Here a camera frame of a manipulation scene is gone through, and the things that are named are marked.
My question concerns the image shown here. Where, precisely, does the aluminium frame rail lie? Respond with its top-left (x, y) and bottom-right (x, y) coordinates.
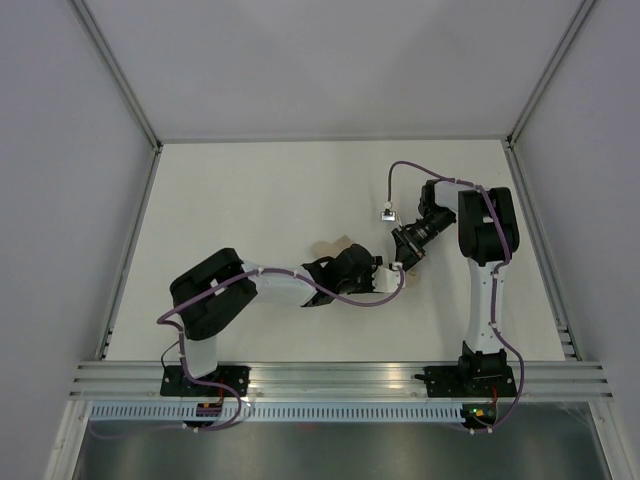
top-left (68, 1), bottom-right (163, 361)
top-left (501, 1), bottom-right (600, 362)

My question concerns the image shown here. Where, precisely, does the aluminium front mounting rail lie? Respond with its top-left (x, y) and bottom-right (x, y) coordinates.
top-left (68, 361), bottom-right (613, 403)

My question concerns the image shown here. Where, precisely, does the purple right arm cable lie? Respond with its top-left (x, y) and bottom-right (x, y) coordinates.
top-left (384, 160), bottom-right (525, 426)

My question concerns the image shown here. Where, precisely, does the aluminium frame rail right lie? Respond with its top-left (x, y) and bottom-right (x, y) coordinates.
top-left (501, 1), bottom-right (600, 362)

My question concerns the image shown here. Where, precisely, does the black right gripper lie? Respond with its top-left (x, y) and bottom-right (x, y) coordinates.
top-left (391, 207), bottom-right (455, 272)

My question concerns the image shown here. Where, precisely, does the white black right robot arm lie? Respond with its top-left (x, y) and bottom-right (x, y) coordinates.
top-left (392, 180), bottom-right (520, 398)

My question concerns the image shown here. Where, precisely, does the white slotted cable duct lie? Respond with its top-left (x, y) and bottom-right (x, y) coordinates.
top-left (90, 400), bottom-right (463, 423)

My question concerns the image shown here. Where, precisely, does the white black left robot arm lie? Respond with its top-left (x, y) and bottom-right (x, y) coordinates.
top-left (161, 244), bottom-right (383, 396)

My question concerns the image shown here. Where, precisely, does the aluminium frame rail left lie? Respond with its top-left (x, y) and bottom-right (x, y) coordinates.
top-left (68, 1), bottom-right (163, 361)

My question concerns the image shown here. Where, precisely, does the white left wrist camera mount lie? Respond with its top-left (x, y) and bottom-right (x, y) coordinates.
top-left (372, 262), bottom-right (405, 294)

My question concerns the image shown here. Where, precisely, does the beige cloth napkin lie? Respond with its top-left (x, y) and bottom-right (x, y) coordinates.
top-left (310, 235), bottom-right (421, 288)

